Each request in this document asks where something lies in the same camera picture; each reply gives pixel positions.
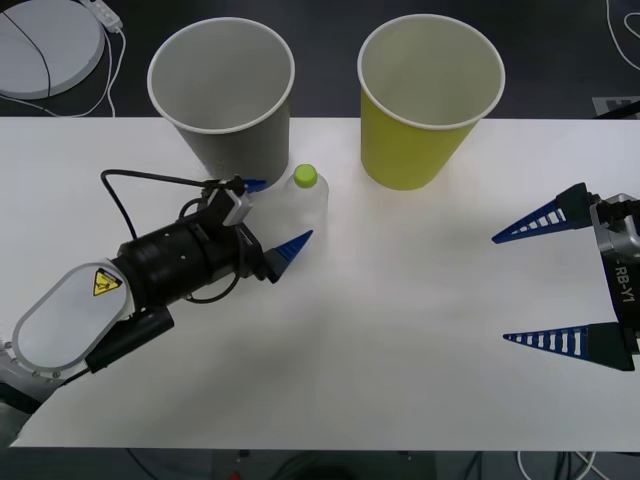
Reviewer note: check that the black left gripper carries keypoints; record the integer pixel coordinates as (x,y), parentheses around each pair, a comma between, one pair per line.
(250,255)

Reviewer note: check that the round grey disc base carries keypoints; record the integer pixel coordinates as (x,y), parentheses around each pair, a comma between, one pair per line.
(55,45)

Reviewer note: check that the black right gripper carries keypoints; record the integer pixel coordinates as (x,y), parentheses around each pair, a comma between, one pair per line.
(625,290)

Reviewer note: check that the white power strip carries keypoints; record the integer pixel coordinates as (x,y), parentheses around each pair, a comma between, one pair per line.
(107,15)

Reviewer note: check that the yellow-green plastic waste bin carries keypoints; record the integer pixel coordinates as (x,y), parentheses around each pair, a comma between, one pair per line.
(400,150)

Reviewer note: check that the grey and black marker board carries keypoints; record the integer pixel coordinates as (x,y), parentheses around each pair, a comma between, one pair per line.
(612,106)

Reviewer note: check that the clear bottle with green cap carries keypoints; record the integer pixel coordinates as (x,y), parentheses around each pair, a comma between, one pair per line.
(305,175)

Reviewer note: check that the grey plastic waste bin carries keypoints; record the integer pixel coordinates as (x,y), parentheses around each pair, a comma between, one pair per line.
(235,145)

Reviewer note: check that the silver and black right arm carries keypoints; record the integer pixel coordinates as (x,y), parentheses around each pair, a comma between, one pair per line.
(617,240)

